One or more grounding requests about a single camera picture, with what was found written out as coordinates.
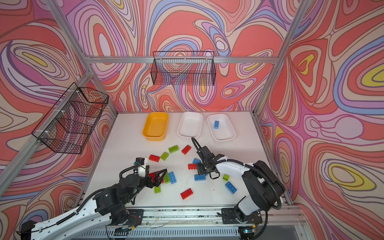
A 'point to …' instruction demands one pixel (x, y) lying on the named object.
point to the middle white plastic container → (190, 124)
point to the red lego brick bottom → (186, 194)
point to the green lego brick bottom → (157, 190)
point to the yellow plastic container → (155, 126)
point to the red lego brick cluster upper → (153, 175)
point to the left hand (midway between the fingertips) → (159, 169)
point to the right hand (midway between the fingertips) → (204, 171)
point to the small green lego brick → (164, 155)
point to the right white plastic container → (221, 126)
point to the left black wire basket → (71, 125)
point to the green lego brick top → (173, 149)
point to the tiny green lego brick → (225, 177)
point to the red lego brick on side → (192, 166)
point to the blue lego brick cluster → (173, 178)
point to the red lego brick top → (186, 149)
